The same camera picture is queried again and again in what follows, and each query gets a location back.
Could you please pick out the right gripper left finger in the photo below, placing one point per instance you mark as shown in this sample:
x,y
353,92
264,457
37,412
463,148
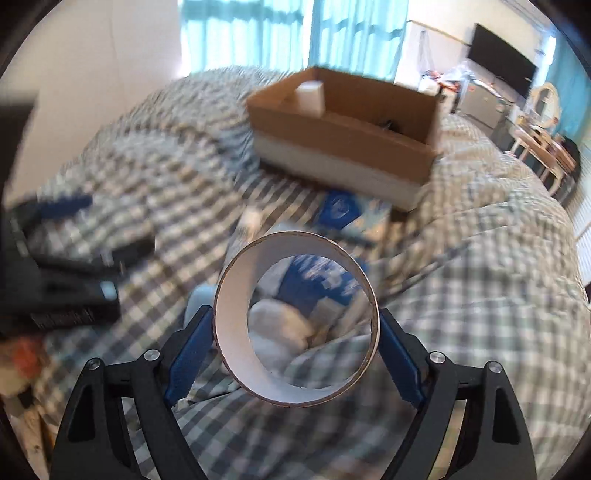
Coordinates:
x,y
94,440

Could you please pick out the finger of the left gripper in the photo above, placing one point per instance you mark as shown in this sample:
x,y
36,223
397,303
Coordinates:
x,y
31,212
108,262

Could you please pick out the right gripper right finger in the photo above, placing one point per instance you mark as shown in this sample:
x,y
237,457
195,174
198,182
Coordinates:
x,y
493,440

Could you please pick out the white socks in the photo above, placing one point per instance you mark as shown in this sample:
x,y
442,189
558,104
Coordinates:
x,y
278,333

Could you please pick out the white cylindrical bottle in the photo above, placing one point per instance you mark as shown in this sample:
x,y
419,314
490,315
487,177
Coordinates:
x,y
310,97

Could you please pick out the blue tissue pack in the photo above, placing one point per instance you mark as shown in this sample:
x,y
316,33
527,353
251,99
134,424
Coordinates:
x,y
354,216

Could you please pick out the clear plastic water bottle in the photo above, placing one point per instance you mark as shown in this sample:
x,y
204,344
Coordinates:
x,y
319,288

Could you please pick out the checkered bed duvet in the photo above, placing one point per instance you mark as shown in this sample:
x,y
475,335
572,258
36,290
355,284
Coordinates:
x,y
484,269

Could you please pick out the left teal curtain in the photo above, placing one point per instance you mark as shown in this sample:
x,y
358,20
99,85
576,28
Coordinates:
x,y
273,35

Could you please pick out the teal curtain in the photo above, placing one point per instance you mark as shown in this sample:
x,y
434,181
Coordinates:
x,y
363,37
572,82
273,35

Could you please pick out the brown cardboard box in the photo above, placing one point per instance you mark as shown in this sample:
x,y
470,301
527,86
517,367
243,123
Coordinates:
x,y
375,138

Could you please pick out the wooden chair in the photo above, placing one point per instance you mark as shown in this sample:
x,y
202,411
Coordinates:
x,y
554,161

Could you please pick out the white vanity table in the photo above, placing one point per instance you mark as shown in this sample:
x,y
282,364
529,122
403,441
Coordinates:
x,y
535,143

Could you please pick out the middle teal curtain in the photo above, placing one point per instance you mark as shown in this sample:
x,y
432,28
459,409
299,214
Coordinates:
x,y
363,37

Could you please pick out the oval vanity mirror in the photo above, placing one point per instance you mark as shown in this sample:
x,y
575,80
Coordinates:
x,y
544,102

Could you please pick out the silver mini fridge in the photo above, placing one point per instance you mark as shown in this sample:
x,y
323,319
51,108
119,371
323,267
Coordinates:
x,y
482,103

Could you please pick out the white suitcase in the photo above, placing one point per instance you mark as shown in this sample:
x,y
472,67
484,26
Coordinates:
x,y
429,86

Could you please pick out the right teal curtain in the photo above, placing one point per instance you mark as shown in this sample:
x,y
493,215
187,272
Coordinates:
x,y
572,82

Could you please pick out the black wall television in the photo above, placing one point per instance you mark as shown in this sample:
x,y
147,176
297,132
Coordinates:
x,y
502,60

